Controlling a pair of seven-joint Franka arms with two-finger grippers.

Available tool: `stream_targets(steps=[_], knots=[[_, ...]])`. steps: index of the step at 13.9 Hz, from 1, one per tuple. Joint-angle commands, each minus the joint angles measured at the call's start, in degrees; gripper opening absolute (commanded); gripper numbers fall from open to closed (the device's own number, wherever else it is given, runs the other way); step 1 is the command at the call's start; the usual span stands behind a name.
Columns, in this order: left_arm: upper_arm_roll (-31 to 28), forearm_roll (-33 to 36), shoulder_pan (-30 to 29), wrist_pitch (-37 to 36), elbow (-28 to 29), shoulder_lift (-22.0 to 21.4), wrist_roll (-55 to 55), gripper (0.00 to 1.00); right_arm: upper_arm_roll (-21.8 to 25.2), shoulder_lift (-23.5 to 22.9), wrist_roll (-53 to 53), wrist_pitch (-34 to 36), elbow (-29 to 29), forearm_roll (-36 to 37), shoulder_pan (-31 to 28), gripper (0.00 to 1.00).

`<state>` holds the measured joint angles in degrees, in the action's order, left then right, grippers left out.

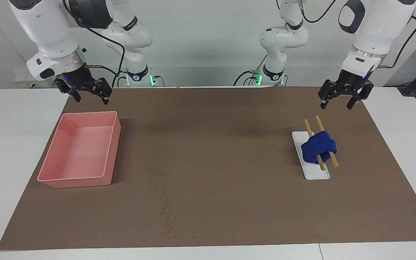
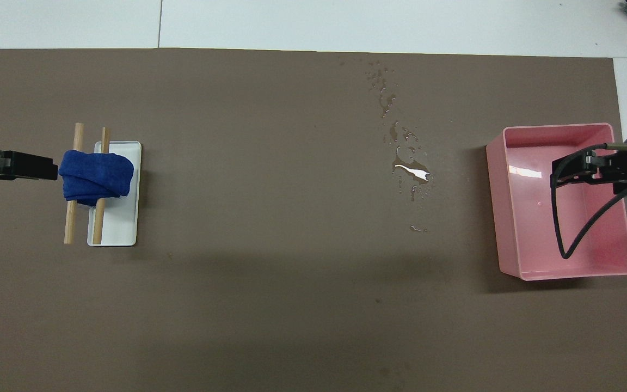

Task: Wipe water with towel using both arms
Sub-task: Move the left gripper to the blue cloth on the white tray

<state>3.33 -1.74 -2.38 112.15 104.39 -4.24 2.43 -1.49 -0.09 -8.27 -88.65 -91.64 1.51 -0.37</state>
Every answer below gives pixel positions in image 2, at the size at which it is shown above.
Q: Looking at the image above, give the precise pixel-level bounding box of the brown table mat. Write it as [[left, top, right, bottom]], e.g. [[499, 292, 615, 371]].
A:
[[0, 48, 627, 392]]

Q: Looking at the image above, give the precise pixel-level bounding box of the blue towel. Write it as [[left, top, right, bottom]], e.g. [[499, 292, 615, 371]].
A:
[[58, 150, 134, 207]]

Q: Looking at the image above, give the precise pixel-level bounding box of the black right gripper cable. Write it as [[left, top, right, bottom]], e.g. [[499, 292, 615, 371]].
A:
[[551, 143, 627, 260]]

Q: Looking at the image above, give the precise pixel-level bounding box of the long wooden rack dowel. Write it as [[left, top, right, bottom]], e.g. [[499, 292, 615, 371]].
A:
[[64, 122, 85, 244]]

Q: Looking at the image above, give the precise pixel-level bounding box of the pink plastic bin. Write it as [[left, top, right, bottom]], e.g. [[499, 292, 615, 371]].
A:
[[486, 123, 627, 281]]

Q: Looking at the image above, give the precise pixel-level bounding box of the white towel rack base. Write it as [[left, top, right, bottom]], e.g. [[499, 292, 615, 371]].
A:
[[87, 141, 142, 247]]

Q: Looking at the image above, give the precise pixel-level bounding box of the spilled water puddle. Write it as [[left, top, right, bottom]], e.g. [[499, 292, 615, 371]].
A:
[[365, 60, 434, 234]]

